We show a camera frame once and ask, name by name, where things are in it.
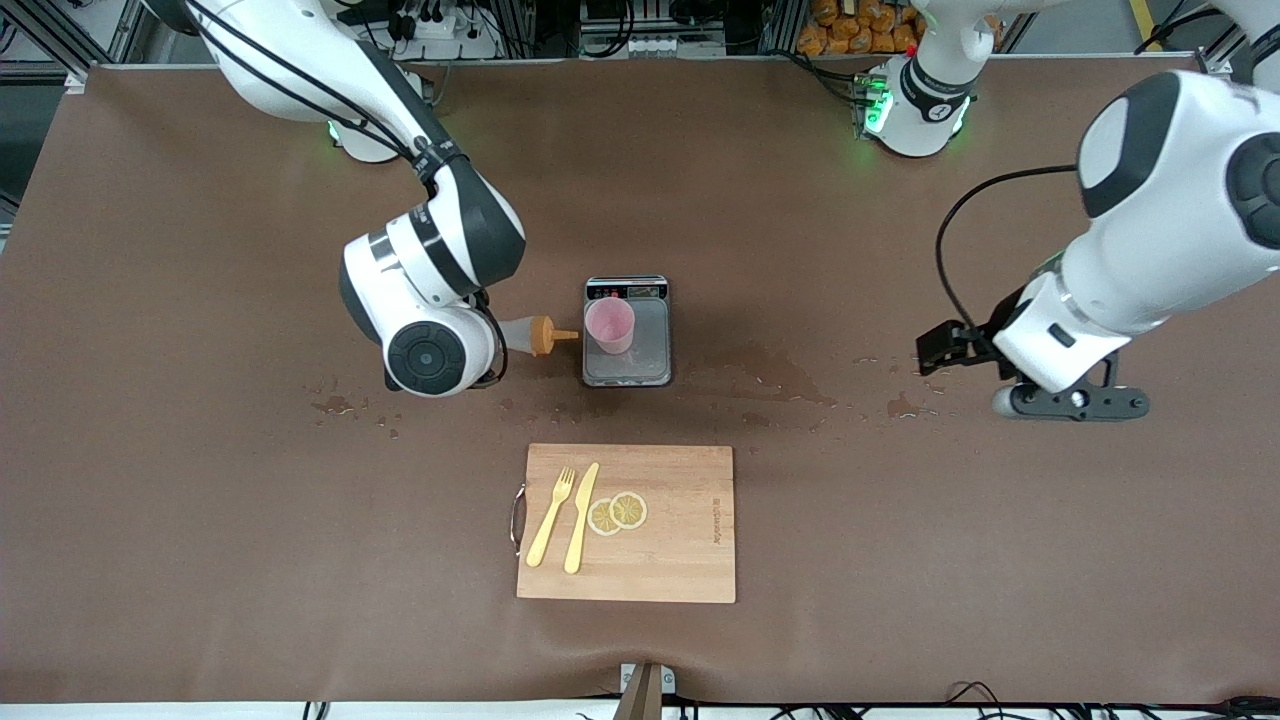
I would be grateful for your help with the silver digital kitchen scale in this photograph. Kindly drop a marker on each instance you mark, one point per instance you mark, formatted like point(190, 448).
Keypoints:
point(650, 350)

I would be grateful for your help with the grey table edge bracket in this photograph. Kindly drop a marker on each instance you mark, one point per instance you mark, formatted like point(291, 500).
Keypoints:
point(645, 690)

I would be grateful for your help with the wooden cutting board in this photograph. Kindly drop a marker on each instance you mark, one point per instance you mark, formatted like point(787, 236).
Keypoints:
point(680, 560)

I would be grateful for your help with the yellow plastic knife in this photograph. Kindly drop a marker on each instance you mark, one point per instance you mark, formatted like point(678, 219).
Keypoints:
point(579, 520)

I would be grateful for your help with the brown table mat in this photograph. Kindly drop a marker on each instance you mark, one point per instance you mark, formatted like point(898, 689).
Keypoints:
point(300, 550)

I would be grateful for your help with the yellow plastic fork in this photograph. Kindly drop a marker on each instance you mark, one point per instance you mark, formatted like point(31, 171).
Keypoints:
point(548, 525)

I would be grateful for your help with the lemon slice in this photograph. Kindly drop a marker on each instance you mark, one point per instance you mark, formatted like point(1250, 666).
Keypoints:
point(630, 510)

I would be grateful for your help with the white power strip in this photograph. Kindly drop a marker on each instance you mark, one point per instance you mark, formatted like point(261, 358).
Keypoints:
point(640, 45)
point(450, 30)

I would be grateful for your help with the pink plastic cup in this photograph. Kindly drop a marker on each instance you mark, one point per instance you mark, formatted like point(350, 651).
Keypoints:
point(610, 325)

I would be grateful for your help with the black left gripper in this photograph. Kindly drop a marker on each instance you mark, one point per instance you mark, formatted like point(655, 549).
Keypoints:
point(983, 340)

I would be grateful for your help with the translucent sauce bottle orange cap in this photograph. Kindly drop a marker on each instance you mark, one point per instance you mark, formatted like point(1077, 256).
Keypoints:
point(525, 335)

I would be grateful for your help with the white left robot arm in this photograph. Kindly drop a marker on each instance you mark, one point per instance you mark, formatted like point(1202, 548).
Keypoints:
point(1170, 220)

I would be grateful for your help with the bag of orange snacks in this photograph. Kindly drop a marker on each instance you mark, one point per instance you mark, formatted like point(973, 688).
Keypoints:
point(850, 25)

